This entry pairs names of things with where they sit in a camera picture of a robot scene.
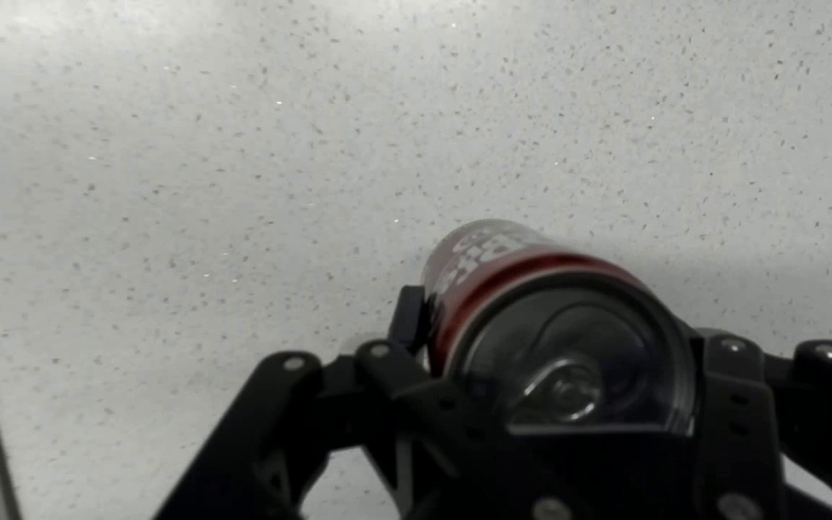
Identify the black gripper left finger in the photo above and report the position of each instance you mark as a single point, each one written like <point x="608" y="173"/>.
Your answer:
<point x="340" y="406"/>

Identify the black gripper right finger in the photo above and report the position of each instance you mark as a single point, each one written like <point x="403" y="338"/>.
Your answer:
<point x="782" y="415"/>

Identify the red soda can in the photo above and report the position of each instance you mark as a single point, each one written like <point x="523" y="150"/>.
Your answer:
<point x="549" y="326"/>

